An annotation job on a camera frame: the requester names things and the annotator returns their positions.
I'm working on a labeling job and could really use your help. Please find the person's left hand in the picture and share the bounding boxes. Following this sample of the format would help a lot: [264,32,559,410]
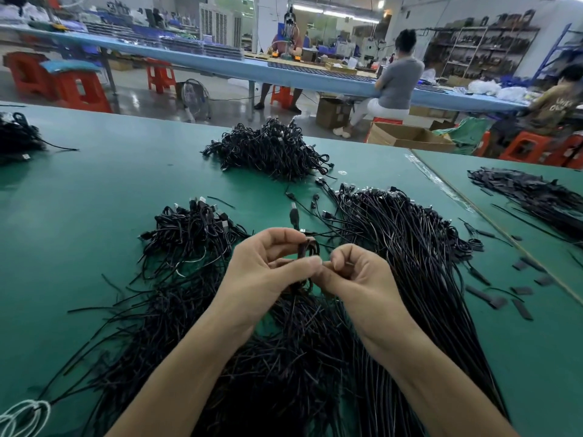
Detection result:
[211,227,324,337]

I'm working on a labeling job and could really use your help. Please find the person's right hand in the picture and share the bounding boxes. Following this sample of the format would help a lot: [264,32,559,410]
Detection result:
[312,243,420,361]

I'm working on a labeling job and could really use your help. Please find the single black cable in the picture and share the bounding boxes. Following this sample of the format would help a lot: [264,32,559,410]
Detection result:
[288,200,324,297]

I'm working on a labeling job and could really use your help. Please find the small cluster of knotted cables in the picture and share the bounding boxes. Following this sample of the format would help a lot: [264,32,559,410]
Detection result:
[138,197,249,280]

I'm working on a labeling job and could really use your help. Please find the bundle of long black cables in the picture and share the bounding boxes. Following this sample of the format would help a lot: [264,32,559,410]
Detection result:
[284,180,510,437]

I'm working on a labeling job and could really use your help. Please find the pile of black cables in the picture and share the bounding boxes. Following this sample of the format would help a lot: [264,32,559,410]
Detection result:
[41,197,375,437]

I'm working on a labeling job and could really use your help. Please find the heap of black cables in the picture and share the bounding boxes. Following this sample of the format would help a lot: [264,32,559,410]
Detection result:
[201,118,335,182]
[0,112,78,162]

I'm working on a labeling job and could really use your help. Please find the spread of straight black cables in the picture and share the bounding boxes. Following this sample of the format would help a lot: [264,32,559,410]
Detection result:
[468,166,583,242]

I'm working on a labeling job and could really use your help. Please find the person's right forearm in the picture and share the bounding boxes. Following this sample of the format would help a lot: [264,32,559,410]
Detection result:
[378,332,520,437]

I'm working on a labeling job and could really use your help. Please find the person's left forearm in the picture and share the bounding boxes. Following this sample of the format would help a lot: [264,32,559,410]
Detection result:
[106,314,251,437]

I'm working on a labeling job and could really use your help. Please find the scattered dark tie pieces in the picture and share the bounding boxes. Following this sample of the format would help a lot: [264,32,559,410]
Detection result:
[460,218,557,321]

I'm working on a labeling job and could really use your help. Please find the open cardboard box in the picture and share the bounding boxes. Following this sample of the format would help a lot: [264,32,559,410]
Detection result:
[367,123,457,151]

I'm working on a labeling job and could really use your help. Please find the small cardboard box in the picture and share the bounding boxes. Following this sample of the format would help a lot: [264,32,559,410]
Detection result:
[316,97,355,131]

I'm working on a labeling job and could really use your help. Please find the red plastic stool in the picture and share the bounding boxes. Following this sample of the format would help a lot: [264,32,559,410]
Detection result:
[146,59,177,95]
[499,132,583,169]
[270,86,295,110]
[2,52,53,98]

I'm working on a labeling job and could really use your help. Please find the green bag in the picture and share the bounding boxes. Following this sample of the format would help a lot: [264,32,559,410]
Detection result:
[435,116,495,155]

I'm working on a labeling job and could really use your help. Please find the grey floor fan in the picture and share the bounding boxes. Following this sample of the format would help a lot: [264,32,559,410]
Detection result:
[177,79,213,124]

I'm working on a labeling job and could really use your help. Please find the long blue workbench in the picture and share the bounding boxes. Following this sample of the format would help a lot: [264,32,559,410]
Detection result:
[0,24,531,113]

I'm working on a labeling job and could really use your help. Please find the pile of white bags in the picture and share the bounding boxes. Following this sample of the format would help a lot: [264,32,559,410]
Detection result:
[466,79,530,103]

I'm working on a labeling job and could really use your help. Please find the white pillar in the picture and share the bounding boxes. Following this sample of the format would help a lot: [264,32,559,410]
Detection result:
[255,0,288,53]

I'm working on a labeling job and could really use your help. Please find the red stool with blue seat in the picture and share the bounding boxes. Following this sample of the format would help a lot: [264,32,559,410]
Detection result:
[41,59,112,113]

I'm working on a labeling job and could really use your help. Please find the metal storage shelf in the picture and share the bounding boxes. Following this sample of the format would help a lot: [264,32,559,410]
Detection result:
[428,8,540,84]

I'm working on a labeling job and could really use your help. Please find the blue metal rack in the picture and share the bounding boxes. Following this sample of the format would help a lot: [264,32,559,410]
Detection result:
[536,22,583,80]

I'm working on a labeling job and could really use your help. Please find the bunch of white wire rings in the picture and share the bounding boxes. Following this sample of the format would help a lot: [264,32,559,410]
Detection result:
[0,399,51,437]

